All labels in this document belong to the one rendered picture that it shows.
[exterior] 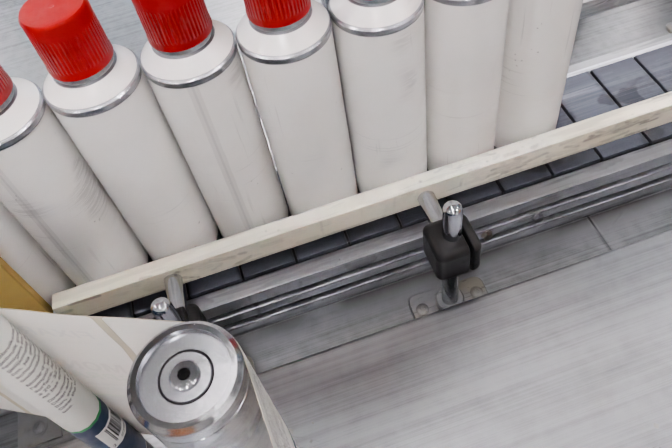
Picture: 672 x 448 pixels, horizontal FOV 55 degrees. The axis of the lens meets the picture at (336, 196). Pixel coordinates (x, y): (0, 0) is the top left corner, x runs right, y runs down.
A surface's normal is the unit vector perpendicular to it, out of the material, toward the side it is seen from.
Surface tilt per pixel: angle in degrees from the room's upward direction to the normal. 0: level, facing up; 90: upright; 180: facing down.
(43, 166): 90
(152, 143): 90
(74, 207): 90
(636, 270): 0
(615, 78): 0
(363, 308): 0
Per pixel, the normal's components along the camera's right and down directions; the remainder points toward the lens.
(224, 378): -0.12, -0.60
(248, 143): 0.82, 0.40
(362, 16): -0.30, 0.07
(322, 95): 0.68, 0.53
